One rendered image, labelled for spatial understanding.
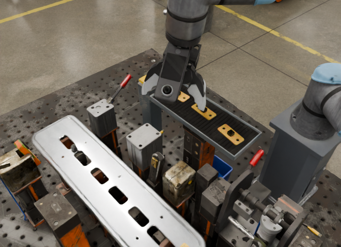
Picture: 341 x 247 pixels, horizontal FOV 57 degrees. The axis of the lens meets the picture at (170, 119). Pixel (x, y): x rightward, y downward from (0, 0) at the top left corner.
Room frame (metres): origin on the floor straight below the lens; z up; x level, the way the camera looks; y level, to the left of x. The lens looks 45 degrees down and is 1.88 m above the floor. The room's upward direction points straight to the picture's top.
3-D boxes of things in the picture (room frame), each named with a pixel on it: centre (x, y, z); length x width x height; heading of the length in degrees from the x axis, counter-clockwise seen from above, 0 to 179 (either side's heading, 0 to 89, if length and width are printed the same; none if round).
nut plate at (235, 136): (0.65, -0.18, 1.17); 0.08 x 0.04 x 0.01; 37
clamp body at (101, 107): (0.88, 0.27, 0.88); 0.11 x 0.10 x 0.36; 134
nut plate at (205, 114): (0.76, -0.11, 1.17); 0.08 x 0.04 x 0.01; 41
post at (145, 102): (0.93, 0.08, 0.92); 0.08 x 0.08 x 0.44; 44
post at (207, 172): (0.56, -0.11, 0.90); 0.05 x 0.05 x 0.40; 44
